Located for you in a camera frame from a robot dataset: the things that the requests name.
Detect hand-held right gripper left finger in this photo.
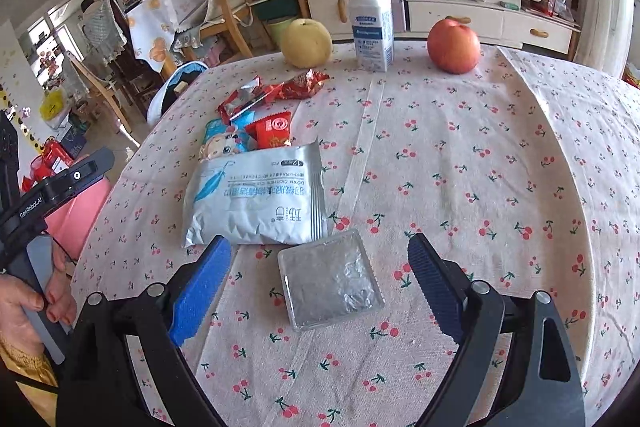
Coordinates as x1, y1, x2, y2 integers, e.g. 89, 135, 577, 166
60, 234, 233, 427

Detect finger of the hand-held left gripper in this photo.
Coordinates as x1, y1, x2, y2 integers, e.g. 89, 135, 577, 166
20, 148, 116, 214

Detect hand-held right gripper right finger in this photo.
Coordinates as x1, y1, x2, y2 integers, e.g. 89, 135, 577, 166
407, 233, 586, 427

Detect square silver foil packet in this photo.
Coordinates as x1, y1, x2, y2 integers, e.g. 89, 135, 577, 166
276, 228, 387, 333

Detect silver wipes packet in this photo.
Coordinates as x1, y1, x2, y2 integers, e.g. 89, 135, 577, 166
181, 139, 329, 249

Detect blue cartoon snack packet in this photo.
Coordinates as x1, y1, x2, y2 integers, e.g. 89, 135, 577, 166
199, 118, 258, 160

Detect person's left hand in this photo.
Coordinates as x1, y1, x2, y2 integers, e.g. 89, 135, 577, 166
0, 234, 80, 353

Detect red gift bag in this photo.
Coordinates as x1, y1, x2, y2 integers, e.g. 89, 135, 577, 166
22, 137, 68, 190

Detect yellow shopping bag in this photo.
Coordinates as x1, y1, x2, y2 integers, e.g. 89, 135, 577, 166
39, 88, 68, 124

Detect light wooden chair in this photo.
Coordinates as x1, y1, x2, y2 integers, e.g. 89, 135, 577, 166
67, 54, 143, 148

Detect dark wooden chair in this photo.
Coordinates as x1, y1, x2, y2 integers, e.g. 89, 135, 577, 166
80, 0, 151, 108

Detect dining table with orange-print cloth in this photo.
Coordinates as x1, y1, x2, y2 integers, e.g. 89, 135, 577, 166
125, 0, 177, 72

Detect small red snack packet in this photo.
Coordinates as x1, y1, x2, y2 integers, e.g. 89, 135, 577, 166
244, 111, 294, 151

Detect red silver torn wrapper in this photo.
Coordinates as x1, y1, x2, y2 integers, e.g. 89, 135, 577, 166
216, 76, 281, 124

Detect red crumpled wrapper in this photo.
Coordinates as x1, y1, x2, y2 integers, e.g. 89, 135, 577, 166
270, 68, 331, 102

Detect red apple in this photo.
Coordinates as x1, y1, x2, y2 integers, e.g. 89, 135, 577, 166
426, 18, 482, 75

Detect green bin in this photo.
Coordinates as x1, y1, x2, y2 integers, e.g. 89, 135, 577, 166
255, 0, 297, 52

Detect yellow pear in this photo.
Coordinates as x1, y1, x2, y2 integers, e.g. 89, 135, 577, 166
280, 18, 333, 69

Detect white plastic bottle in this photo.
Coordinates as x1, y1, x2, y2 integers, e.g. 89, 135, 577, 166
348, 0, 396, 72

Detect white tv cabinet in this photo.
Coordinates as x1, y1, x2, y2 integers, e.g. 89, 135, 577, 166
289, 0, 583, 55

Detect white curtain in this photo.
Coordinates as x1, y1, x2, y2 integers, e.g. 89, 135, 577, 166
575, 0, 638, 78

